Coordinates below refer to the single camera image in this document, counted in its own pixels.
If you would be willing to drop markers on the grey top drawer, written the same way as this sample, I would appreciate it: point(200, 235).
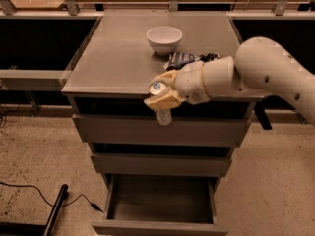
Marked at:
point(146, 131)

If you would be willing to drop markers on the silver blue redbull can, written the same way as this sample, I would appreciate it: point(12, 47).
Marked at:
point(163, 116)

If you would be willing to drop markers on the grey drawer cabinet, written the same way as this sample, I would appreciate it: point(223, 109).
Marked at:
point(113, 76)

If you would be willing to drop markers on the black stand leg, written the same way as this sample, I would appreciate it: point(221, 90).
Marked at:
point(32, 214)

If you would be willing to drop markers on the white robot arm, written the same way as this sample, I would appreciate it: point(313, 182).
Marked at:
point(259, 68)

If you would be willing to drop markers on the grey middle drawer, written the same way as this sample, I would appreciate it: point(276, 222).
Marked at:
point(164, 165)

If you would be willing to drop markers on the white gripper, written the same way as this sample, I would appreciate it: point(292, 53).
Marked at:
point(189, 82)

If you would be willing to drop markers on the grey open bottom drawer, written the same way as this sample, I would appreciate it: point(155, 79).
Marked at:
point(140, 205)

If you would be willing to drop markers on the blue white crumpled chip bag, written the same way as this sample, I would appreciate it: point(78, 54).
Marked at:
point(178, 60)

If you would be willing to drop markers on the white ceramic bowl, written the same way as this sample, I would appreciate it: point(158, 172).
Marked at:
point(164, 40)

